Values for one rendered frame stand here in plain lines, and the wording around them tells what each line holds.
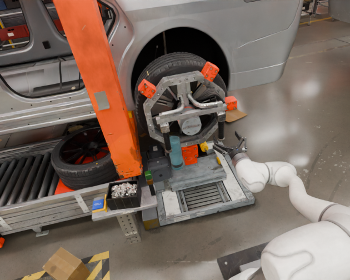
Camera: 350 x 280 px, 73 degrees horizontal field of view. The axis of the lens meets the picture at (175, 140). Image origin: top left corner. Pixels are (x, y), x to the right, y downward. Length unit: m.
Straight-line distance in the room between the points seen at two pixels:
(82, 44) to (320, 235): 1.15
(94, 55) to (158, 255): 1.41
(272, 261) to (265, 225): 1.40
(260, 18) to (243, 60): 0.31
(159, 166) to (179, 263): 0.71
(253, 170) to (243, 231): 0.91
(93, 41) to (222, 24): 0.98
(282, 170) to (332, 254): 0.60
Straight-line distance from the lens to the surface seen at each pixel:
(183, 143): 1.73
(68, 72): 2.74
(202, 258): 1.88
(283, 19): 2.09
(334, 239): 0.69
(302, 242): 0.66
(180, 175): 2.04
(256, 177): 1.14
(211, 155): 2.28
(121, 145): 1.51
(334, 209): 0.81
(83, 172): 1.94
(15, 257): 2.40
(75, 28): 1.24
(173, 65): 1.53
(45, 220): 2.22
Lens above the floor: 1.70
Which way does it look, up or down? 38 degrees down
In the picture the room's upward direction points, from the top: 8 degrees counter-clockwise
